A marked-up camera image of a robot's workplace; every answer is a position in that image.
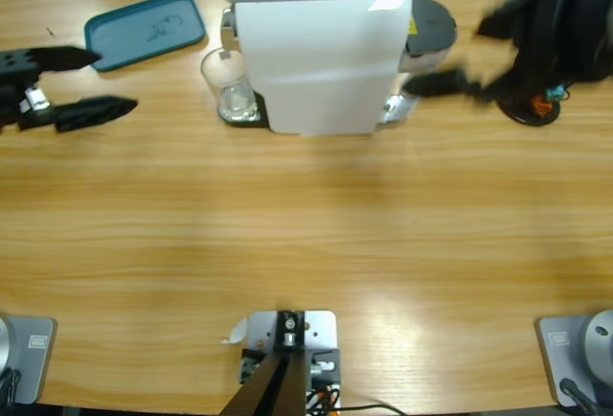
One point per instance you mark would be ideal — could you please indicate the black capsule holder with rods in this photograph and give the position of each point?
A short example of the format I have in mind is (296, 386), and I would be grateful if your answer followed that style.
(531, 119)

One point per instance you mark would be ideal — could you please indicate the dark robot arm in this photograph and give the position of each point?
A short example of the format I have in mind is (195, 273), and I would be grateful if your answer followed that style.
(594, 13)

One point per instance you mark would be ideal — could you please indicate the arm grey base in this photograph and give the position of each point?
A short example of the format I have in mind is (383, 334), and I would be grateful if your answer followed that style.
(33, 363)
(558, 353)

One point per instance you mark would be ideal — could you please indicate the teal plastic tray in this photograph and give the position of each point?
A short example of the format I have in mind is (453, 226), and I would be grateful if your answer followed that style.
(124, 47)

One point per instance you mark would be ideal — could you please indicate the orange coffee capsule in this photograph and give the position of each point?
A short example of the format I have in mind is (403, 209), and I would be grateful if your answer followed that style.
(541, 105)

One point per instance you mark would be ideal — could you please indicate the white coffee machine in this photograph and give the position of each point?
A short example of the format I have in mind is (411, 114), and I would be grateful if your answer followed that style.
(316, 66)

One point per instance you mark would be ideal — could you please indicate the clear water tank black lid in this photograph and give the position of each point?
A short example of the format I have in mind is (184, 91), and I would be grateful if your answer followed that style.
(431, 25)

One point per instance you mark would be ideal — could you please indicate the white block with dark post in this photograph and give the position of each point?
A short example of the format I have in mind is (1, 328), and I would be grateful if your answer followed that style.
(321, 325)

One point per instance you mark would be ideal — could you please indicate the white paper tag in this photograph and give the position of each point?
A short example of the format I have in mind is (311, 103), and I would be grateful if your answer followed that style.
(237, 332)

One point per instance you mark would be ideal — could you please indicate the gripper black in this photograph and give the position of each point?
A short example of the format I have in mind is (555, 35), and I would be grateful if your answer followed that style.
(541, 52)
(19, 90)

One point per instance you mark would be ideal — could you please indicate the clear drinking glass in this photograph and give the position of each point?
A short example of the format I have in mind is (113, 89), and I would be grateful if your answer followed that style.
(230, 80)

